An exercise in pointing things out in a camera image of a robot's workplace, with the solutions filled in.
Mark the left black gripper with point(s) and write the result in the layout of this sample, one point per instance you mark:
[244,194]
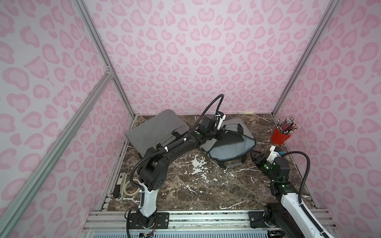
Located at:
[211,123]

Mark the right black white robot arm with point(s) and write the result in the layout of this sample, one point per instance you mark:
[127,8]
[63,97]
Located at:
[290,213]

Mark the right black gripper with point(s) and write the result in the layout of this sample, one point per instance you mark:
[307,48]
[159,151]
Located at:
[257,157]

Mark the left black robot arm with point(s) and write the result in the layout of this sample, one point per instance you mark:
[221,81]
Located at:
[149,174]

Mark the bundle of pens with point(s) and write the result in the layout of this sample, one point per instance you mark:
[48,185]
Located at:
[287,127]

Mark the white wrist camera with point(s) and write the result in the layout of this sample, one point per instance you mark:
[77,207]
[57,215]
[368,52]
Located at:
[220,118]
[274,153]

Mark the black laptop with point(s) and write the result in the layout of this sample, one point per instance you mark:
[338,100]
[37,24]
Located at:
[231,138]

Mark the grey laptop bag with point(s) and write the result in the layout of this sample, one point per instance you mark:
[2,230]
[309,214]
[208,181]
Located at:
[160,130]
[223,154]

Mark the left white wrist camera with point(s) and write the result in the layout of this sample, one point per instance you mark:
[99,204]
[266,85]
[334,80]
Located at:
[220,118]

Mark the beige power strip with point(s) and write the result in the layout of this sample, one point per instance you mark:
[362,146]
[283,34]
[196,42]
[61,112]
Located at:
[118,192]

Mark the red pen cup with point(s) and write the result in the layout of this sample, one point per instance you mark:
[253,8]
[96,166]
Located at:
[278,138]

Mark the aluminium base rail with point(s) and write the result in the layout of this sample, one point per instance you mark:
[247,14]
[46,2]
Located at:
[207,224]

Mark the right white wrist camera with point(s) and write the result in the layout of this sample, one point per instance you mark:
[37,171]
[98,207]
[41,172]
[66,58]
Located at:
[274,153]

